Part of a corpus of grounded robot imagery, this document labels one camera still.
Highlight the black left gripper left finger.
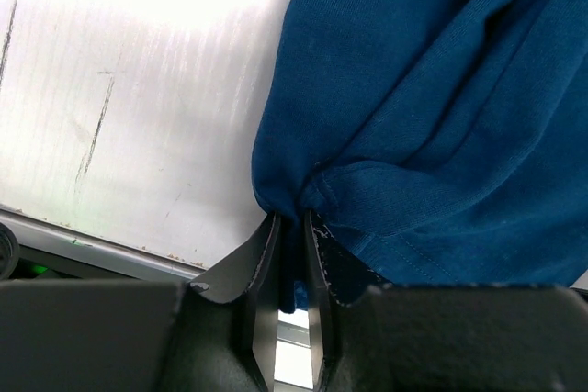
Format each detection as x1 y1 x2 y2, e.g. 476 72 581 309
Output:
1 215 281 391

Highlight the navy blue printed t-shirt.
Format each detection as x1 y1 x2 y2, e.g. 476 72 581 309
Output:
252 0 587 312

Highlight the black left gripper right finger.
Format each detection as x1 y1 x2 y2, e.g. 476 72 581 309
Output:
304 212 587 391

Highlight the aluminium mounting rail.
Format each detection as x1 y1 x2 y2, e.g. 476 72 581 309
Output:
0 202 318 388

